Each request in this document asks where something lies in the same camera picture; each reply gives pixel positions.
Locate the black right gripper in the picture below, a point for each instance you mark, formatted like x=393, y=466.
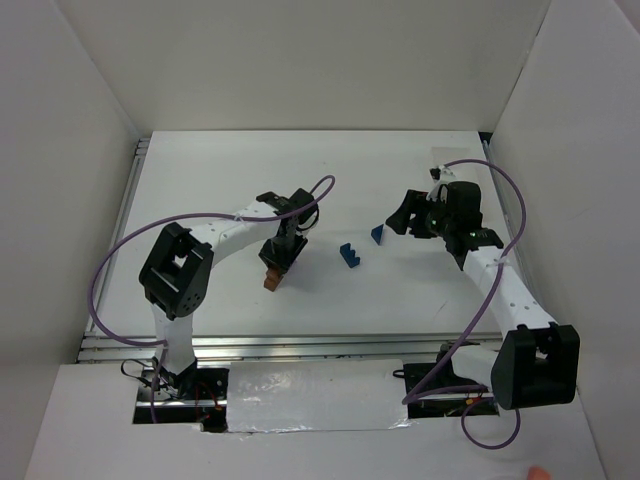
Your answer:
x=420, y=216

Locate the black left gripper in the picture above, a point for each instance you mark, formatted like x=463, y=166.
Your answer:
x=282, y=252

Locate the brown arch wood block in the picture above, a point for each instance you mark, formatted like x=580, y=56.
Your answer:
x=273, y=279

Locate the blue triangular wood block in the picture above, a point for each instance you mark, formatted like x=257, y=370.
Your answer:
x=377, y=234

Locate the blue notched wood block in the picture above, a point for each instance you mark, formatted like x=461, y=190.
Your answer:
x=349, y=255

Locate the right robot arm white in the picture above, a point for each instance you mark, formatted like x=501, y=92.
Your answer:
x=537, y=362

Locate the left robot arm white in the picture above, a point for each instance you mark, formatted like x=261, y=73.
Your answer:
x=175, y=276

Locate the silver foil tape sheet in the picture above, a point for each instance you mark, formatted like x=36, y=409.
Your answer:
x=340, y=395

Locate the orange object at edge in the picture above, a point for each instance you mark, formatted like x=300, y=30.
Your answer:
x=538, y=473

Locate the aluminium frame rail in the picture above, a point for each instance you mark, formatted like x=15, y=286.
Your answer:
x=216, y=348

